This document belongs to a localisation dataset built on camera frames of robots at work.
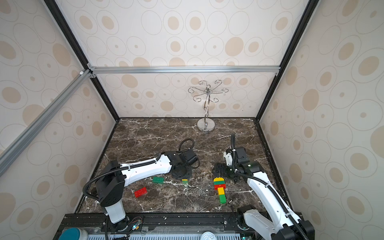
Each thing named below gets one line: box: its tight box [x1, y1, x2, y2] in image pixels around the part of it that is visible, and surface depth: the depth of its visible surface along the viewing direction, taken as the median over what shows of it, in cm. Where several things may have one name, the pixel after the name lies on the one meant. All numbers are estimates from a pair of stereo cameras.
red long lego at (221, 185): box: [214, 184, 227, 190], surface depth 85 cm
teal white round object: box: [58, 227, 89, 240], surface depth 68 cm
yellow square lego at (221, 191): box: [217, 187, 225, 195], surface depth 83 cm
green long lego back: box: [213, 181, 226, 185], surface depth 87 cm
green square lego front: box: [219, 194, 227, 204], surface depth 81 cm
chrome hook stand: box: [188, 79, 229, 132], surface depth 101 cm
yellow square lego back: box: [213, 177, 225, 182], surface depth 89 cm
